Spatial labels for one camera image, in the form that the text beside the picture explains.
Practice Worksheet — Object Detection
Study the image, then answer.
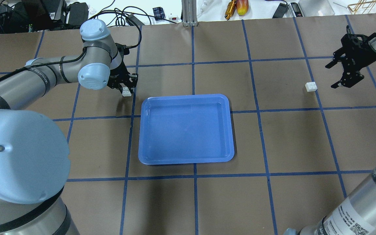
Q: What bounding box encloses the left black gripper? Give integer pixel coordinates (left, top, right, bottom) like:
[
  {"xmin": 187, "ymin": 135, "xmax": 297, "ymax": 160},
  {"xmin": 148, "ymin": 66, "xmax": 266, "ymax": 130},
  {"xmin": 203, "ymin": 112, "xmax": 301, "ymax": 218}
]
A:
[{"xmin": 107, "ymin": 43, "xmax": 138, "ymax": 92}]

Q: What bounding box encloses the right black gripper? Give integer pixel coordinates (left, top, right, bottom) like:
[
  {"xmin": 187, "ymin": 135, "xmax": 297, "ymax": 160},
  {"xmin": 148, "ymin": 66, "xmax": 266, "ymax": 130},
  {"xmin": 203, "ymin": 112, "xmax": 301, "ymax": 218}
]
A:
[{"xmin": 325, "ymin": 33, "xmax": 376, "ymax": 89}]

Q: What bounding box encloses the white square toy block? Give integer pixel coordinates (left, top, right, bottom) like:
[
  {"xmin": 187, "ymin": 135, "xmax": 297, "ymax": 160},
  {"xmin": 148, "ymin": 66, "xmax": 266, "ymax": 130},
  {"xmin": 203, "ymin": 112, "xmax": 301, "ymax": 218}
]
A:
[{"xmin": 121, "ymin": 87, "xmax": 132, "ymax": 97}]

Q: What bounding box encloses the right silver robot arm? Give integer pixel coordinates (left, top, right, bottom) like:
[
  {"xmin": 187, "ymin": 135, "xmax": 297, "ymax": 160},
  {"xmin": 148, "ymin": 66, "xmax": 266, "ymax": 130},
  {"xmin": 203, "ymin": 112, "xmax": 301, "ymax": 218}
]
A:
[{"xmin": 284, "ymin": 25, "xmax": 376, "ymax": 235}]

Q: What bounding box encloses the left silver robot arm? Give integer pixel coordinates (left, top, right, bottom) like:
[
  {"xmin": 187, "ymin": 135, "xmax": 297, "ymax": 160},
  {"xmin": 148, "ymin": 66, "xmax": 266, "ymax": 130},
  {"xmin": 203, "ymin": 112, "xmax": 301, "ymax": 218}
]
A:
[{"xmin": 0, "ymin": 19, "xmax": 142, "ymax": 235}]

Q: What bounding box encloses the blue plastic tray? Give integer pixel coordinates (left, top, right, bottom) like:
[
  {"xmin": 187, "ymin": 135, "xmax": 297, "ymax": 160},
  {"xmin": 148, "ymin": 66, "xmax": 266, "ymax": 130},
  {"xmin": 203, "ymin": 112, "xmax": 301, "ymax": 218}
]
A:
[{"xmin": 138, "ymin": 94, "xmax": 235, "ymax": 165}]

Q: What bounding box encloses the black power adapter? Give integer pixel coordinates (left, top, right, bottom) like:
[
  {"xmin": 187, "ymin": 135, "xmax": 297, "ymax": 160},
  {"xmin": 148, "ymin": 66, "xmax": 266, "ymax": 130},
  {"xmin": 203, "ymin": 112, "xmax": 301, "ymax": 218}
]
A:
[{"xmin": 273, "ymin": 3, "xmax": 288, "ymax": 18}]

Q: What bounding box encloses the red yellow mango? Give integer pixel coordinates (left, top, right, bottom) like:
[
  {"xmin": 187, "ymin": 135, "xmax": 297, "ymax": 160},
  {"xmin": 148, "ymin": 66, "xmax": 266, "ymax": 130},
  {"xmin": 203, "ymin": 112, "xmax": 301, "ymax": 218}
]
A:
[{"xmin": 236, "ymin": 0, "xmax": 249, "ymax": 16}]

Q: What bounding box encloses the brass cylinder tool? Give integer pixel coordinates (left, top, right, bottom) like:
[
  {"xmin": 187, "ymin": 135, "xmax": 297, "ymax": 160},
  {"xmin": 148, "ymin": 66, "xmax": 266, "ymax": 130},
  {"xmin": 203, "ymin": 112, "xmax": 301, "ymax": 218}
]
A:
[{"xmin": 224, "ymin": 0, "xmax": 236, "ymax": 20}]

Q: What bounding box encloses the gold wire rack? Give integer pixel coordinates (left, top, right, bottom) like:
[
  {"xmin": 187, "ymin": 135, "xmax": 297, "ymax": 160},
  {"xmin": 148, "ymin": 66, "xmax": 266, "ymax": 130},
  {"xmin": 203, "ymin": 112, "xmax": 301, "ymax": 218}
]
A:
[{"xmin": 347, "ymin": 0, "xmax": 376, "ymax": 15}]

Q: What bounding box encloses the aluminium frame post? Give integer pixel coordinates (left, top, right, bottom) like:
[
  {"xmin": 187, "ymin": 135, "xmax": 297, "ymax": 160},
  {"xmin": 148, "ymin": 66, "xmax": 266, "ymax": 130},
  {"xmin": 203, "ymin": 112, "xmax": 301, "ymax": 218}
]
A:
[{"xmin": 181, "ymin": 0, "xmax": 198, "ymax": 27}]

